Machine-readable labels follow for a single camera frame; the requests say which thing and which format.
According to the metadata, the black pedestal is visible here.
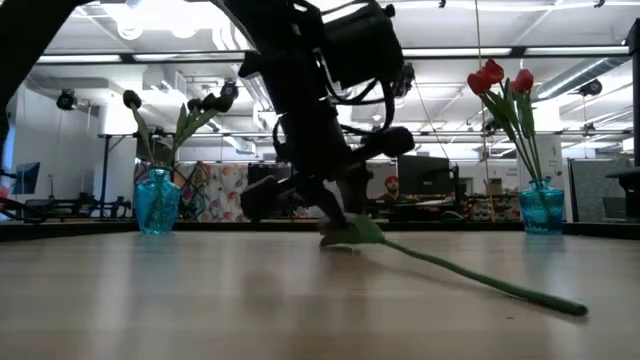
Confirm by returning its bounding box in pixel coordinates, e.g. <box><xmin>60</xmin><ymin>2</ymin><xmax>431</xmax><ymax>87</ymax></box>
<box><xmin>605</xmin><ymin>168</ymin><xmax>640</xmax><ymax>219</ymax></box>

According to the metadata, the person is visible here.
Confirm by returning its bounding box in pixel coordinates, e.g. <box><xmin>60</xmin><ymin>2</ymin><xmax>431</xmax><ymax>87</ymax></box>
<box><xmin>374</xmin><ymin>174</ymin><xmax>416</xmax><ymax>204</ymax></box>

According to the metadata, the white pillar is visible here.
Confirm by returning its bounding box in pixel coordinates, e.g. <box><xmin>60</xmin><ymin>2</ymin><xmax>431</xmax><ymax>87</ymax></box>
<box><xmin>517</xmin><ymin>134</ymin><xmax>566</xmax><ymax>191</ymax></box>

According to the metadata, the pink partition panel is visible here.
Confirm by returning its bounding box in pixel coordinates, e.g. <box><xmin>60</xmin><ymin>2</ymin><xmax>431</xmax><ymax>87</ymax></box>
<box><xmin>367</xmin><ymin>159</ymin><xmax>400</xmax><ymax>201</ymax></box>

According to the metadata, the black computer monitor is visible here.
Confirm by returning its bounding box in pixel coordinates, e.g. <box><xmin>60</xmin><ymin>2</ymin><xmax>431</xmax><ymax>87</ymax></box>
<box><xmin>398</xmin><ymin>154</ymin><xmax>452</xmax><ymax>197</ymax></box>

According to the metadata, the grey round ceiling duct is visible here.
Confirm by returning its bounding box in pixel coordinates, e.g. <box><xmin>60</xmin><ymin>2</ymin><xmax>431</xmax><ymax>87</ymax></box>
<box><xmin>534</xmin><ymin>55</ymin><xmax>629</xmax><ymax>101</ymax></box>

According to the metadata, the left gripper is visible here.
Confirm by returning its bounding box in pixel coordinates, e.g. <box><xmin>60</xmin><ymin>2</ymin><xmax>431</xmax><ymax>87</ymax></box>
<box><xmin>239</xmin><ymin>112</ymin><xmax>416</xmax><ymax>232</ymax></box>

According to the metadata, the blue glass vase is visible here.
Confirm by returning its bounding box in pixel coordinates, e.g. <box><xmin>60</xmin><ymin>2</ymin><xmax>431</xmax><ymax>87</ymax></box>
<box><xmin>133</xmin><ymin>166</ymin><xmax>182</xmax><ymax>236</ymax></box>
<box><xmin>518</xmin><ymin>178</ymin><xmax>566</xmax><ymax>235</ymax></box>

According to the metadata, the floral print cloth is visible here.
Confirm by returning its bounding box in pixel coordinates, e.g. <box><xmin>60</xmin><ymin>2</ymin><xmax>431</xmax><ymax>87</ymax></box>
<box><xmin>207</xmin><ymin>163</ymin><xmax>251</xmax><ymax>224</ymax></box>

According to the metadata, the black rig frame post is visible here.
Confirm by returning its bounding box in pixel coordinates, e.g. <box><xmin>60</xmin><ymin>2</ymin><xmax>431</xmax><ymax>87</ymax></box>
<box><xmin>627</xmin><ymin>19</ymin><xmax>640</xmax><ymax>166</ymax></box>

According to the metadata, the cluttered background shelf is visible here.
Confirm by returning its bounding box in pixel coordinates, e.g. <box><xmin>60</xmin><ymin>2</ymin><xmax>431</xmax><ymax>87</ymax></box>
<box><xmin>459</xmin><ymin>193</ymin><xmax>521</xmax><ymax>222</ymax></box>

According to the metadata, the colourful patterned quilt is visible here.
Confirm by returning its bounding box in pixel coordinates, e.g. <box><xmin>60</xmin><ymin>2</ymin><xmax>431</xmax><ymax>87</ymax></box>
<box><xmin>132</xmin><ymin>160</ymin><xmax>211</xmax><ymax>222</ymax></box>

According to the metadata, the blue wall screen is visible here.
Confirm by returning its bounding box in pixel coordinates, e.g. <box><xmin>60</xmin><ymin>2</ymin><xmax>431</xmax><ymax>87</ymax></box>
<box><xmin>12</xmin><ymin>161</ymin><xmax>42</xmax><ymax>196</ymax></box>

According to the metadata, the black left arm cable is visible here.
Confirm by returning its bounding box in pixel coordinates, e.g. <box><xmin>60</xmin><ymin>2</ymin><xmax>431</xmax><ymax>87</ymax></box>
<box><xmin>322</xmin><ymin>74</ymin><xmax>399</xmax><ymax>137</ymax></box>

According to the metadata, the red tulip with long stem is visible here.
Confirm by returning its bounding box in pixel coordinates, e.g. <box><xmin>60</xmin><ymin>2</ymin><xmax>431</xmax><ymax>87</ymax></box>
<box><xmin>318</xmin><ymin>213</ymin><xmax>590</xmax><ymax>318</ymax></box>

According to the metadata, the grey office partition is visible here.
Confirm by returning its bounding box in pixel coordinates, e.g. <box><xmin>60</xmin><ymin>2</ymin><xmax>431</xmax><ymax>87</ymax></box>
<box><xmin>569</xmin><ymin>158</ymin><xmax>634</xmax><ymax>224</ymax></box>

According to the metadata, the round black ceiling lamp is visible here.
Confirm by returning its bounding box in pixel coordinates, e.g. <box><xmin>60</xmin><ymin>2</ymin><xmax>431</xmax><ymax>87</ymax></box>
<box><xmin>55</xmin><ymin>88</ymin><xmax>79</xmax><ymax>111</ymax></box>
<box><xmin>579</xmin><ymin>78</ymin><xmax>604</xmax><ymax>98</ymax></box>
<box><xmin>219</xmin><ymin>79</ymin><xmax>240</xmax><ymax>101</ymax></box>

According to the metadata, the black curtain panel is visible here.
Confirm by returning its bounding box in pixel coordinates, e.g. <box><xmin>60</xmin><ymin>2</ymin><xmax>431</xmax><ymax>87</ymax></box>
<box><xmin>247</xmin><ymin>162</ymin><xmax>296</xmax><ymax>221</ymax></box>

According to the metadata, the white ceiling air duct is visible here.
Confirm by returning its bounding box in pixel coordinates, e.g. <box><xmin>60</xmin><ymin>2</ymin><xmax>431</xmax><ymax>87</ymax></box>
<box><xmin>142</xmin><ymin>67</ymin><xmax>224</xmax><ymax>134</ymax></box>

